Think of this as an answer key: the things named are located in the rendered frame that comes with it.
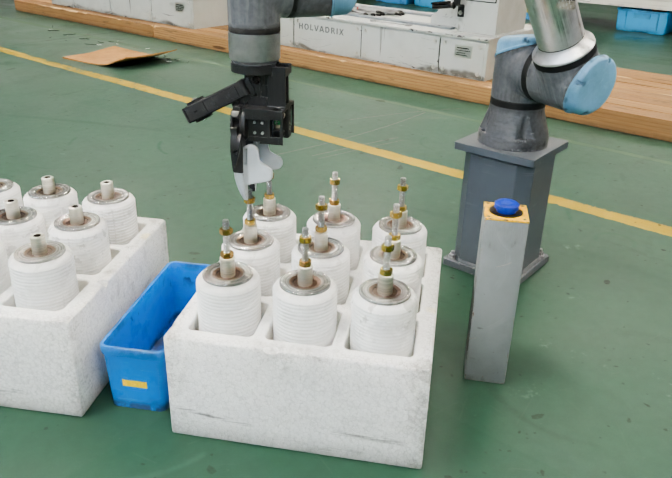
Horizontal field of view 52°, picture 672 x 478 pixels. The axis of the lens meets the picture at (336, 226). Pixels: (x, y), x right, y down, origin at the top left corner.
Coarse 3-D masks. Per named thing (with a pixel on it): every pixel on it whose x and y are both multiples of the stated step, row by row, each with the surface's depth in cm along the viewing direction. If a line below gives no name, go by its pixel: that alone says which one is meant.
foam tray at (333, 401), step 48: (432, 288) 115; (192, 336) 100; (240, 336) 100; (336, 336) 101; (432, 336) 102; (192, 384) 103; (240, 384) 101; (288, 384) 99; (336, 384) 98; (384, 384) 96; (192, 432) 107; (240, 432) 105; (288, 432) 103; (336, 432) 101; (384, 432) 100
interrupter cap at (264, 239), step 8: (240, 232) 116; (264, 232) 116; (232, 240) 113; (240, 240) 113; (264, 240) 113; (272, 240) 113; (240, 248) 110; (248, 248) 110; (256, 248) 110; (264, 248) 111
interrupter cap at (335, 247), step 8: (312, 240) 113; (328, 240) 113; (336, 240) 113; (312, 248) 111; (328, 248) 112; (336, 248) 111; (312, 256) 108; (320, 256) 108; (328, 256) 108; (336, 256) 109
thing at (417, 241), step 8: (376, 224) 121; (376, 232) 119; (384, 232) 118; (424, 232) 119; (376, 240) 119; (384, 240) 117; (408, 240) 116; (416, 240) 117; (424, 240) 119; (416, 248) 118; (424, 248) 120; (424, 256) 122
